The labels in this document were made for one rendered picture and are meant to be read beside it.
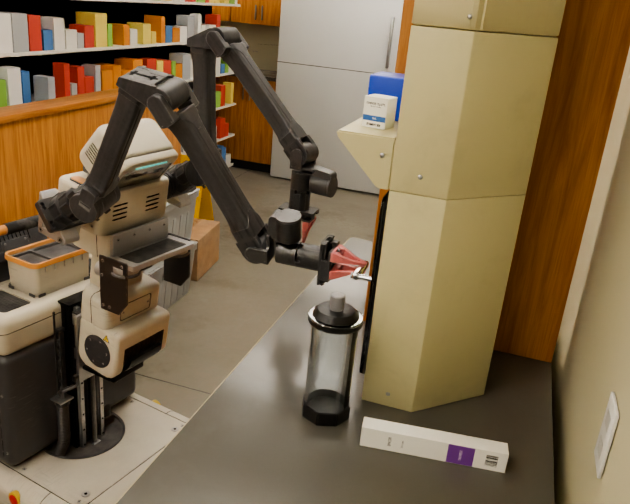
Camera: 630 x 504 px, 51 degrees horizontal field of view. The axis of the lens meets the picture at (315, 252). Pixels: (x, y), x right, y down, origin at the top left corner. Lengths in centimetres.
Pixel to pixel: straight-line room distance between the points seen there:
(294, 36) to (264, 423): 537
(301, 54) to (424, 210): 525
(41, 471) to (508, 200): 166
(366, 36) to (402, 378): 508
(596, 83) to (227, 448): 108
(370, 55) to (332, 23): 45
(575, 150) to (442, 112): 46
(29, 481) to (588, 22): 198
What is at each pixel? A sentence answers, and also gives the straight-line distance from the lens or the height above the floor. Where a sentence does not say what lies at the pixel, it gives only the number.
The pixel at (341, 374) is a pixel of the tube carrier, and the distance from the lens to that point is 132.
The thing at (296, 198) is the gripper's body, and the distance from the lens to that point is 180.
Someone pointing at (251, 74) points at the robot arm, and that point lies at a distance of 183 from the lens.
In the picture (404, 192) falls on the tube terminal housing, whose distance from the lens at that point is 127.
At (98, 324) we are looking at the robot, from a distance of 200.
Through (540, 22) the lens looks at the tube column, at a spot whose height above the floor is 173.
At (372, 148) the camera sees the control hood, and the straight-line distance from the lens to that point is 126.
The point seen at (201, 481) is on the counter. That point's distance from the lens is 123.
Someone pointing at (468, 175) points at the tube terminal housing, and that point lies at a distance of 127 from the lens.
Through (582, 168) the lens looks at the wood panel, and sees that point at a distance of 162.
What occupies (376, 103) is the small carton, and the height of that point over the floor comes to 156.
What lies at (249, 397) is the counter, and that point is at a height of 94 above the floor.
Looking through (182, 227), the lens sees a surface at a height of 46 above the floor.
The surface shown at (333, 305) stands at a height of 119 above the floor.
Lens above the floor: 174
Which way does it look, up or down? 21 degrees down
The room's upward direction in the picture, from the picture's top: 5 degrees clockwise
